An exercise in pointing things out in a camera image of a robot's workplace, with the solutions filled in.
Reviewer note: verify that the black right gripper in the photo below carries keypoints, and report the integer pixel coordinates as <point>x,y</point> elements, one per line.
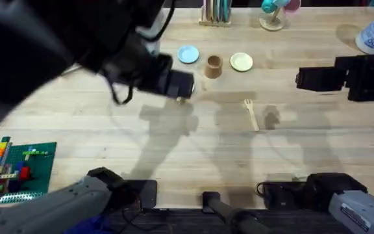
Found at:
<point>369,78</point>

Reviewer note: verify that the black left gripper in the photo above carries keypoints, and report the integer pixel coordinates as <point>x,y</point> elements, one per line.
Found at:
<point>151,73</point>

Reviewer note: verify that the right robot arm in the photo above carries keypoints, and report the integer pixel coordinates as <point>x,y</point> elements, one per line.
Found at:
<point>346,201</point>

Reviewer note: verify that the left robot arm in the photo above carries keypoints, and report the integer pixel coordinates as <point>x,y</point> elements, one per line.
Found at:
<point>24,52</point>

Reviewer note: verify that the light blue plate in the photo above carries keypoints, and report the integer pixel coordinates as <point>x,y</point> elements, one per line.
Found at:
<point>188,54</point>

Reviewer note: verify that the pale yellow plate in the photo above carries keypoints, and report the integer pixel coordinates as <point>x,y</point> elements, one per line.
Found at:
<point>241,61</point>

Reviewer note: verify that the wooden plate rack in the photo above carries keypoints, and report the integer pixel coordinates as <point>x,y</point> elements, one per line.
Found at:
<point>214,22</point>

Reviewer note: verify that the teal plate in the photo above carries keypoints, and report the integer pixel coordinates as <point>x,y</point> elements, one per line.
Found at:
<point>226,9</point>

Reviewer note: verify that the brown cup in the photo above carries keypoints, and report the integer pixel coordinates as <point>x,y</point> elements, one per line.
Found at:
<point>213,66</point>

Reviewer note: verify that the wooden cup stand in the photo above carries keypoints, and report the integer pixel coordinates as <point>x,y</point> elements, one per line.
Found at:
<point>271,22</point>

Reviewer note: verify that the wooden fork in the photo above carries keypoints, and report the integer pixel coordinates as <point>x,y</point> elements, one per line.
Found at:
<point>252,115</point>

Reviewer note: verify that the pink cup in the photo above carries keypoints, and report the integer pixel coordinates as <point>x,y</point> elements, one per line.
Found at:
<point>293,4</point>

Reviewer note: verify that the teal cup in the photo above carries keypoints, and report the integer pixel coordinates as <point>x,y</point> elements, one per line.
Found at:
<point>271,5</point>

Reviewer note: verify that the green board with toy blocks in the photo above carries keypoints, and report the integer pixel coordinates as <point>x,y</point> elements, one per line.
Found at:
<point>34,169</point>

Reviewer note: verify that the black camera pole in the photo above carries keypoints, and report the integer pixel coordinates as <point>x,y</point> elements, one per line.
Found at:
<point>226,211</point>

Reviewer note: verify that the black rail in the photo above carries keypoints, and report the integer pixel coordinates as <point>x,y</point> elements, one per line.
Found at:
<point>180,222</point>

